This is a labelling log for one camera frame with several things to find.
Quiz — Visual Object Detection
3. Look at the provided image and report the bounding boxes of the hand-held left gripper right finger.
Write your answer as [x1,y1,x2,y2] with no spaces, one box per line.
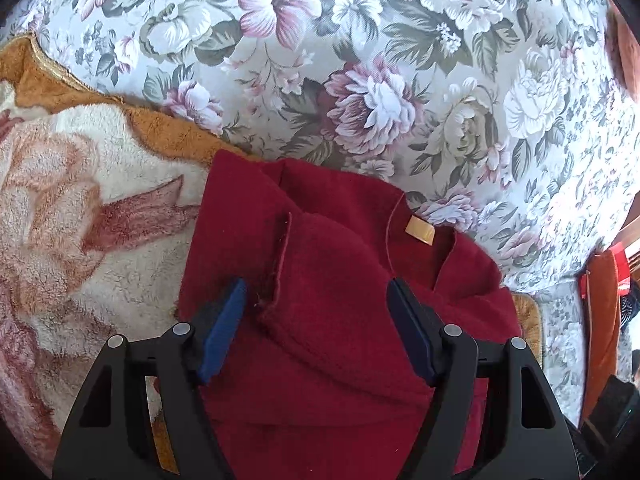
[386,276,581,480]

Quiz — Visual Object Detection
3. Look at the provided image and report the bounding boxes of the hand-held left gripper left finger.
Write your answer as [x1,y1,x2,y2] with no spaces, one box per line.
[52,277,249,480]

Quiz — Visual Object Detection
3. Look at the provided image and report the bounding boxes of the red fleece garment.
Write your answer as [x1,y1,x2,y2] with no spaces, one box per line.
[176,149,523,480]

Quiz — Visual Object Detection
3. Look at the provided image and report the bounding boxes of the orange cloth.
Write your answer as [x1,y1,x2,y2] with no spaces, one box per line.
[579,250,623,423]

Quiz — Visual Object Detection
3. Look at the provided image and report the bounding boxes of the cream and orange plush blanket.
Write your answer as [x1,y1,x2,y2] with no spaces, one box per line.
[0,32,251,476]

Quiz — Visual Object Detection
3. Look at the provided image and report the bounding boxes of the floral bed sheet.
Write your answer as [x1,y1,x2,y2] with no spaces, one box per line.
[2,0,640,426]

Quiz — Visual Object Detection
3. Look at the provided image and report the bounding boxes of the brown round object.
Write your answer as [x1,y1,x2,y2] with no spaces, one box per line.
[602,0,640,103]

